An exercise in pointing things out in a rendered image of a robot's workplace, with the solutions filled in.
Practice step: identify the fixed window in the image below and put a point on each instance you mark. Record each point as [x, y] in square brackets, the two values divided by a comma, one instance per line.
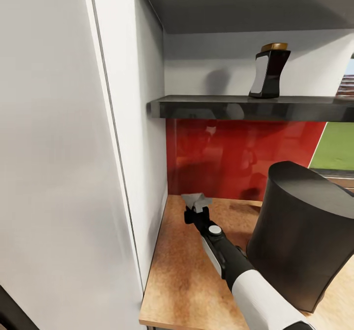
[334, 156]

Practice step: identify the countertop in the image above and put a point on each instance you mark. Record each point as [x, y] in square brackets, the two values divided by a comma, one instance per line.
[185, 291]

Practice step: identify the shelf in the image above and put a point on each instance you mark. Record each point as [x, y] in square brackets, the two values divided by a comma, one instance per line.
[238, 107]
[219, 16]

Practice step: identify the bottle of coffee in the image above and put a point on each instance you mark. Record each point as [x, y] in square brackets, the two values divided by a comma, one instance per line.
[269, 65]

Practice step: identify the paper coffee filter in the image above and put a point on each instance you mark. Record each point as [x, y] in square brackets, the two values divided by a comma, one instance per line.
[191, 198]

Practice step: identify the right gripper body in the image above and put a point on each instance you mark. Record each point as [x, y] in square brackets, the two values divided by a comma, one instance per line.
[192, 217]

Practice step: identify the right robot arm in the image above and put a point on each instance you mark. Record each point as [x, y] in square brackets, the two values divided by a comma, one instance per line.
[262, 306]

